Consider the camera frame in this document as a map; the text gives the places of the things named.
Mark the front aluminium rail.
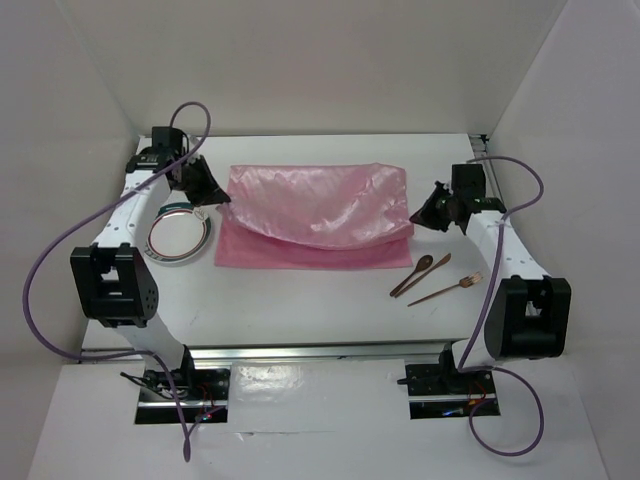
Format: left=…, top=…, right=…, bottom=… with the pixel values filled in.
left=78, top=339, right=461, bottom=365

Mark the white plate with coloured rim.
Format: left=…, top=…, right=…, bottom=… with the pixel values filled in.
left=144, top=202, right=214, bottom=265

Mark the aluminium rail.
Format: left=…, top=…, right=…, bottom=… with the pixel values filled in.
left=78, top=339, right=461, bottom=365
left=468, top=134, right=504, bottom=201

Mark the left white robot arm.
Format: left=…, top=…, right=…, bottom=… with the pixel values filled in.
left=70, top=126, right=230, bottom=399

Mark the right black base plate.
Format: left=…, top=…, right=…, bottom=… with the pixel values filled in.
left=397, top=364, right=500, bottom=420

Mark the pink satin rose cloth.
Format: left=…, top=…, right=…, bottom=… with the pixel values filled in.
left=215, top=163, right=414, bottom=270

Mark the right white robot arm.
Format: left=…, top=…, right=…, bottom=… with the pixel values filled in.
left=410, top=161, right=572, bottom=394

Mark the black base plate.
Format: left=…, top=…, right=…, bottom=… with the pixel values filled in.
left=397, top=364, right=500, bottom=420
left=120, top=367, right=231, bottom=425

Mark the right side aluminium rail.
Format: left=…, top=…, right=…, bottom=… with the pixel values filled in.
left=468, top=134, right=504, bottom=201

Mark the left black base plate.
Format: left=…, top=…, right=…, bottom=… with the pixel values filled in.
left=120, top=367, right=231, bottom=425

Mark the wooden knife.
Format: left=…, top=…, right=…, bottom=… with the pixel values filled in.
left=392, top=253, right=452, bottom=298

